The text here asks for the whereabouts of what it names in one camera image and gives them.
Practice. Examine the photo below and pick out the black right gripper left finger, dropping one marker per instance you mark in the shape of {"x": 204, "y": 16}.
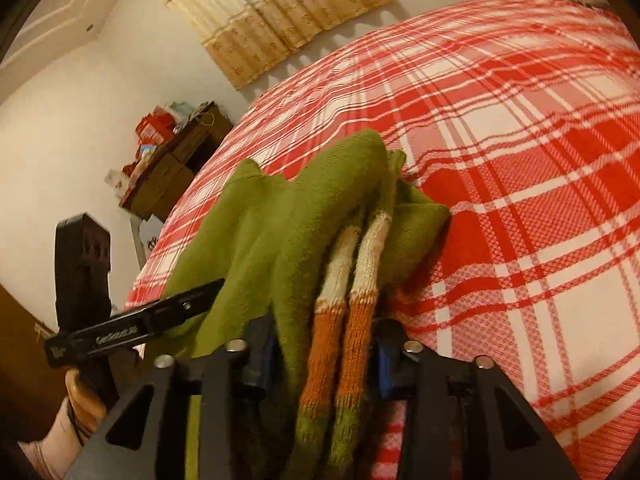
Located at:
{"x": 186, "y": 414}

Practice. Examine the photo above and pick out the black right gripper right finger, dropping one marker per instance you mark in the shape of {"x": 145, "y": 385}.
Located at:
{"x": 464, "y": 419}

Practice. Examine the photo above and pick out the beige patterned window curtain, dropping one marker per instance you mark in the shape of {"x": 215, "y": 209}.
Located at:
{"x": 247, "y": 38}

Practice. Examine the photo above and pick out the red white plaid bedspread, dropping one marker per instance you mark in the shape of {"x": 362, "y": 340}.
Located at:
{"x": 522, "y": 117}

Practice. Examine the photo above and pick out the person's left hand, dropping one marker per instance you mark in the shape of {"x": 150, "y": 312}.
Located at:
{"x": 87, "y": 410}

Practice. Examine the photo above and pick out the brown wooden desk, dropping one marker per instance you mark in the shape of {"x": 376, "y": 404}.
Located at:
{"x": 157, "y": 187}

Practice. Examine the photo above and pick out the red gift bag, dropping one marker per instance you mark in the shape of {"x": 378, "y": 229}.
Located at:
{"x": 156, "y": 129}

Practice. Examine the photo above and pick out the white printed paper bag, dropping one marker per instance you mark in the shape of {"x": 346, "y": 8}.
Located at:
{"x": 145, "y": 234}

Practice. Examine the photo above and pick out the white greeting card box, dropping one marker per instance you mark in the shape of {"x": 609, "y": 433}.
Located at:
{"x": 118, "y": 181}

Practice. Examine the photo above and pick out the green orange cream striped sweater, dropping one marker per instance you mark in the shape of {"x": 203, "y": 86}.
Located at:
{"x": 315, "y": 252}

